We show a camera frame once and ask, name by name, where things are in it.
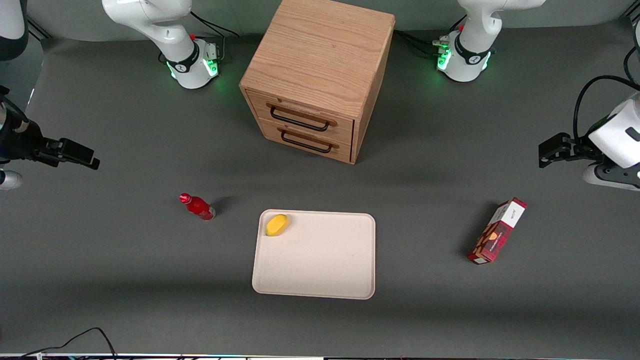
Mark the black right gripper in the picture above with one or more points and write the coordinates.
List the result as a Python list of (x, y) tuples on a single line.
[(26, 144)]

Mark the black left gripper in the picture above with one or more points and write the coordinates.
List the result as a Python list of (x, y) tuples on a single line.
[(576, 148)]

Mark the red coke bottle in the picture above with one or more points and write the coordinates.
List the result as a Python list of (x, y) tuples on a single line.
[(199, 207)]

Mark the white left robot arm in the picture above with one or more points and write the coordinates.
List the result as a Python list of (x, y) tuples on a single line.
[(472, 50)]

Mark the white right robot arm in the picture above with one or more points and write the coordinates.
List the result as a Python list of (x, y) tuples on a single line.
[(150, 22)]

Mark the beige plastic tray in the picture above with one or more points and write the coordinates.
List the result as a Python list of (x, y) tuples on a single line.
[(315, 260)]

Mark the red cookie box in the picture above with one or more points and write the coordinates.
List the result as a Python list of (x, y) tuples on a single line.
[(496, 232)]

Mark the wooden drawer front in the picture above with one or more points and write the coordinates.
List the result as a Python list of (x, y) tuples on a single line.
[(342, 152), (345, 131)]

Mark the yellow lemon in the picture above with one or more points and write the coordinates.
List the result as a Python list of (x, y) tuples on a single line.
[(276, 225)]

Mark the wooden drawer cabinet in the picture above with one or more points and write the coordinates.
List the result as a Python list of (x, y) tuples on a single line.
[(320, 45)]

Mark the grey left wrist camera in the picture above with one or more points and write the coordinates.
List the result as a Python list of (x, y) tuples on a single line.
[(607, 179)]

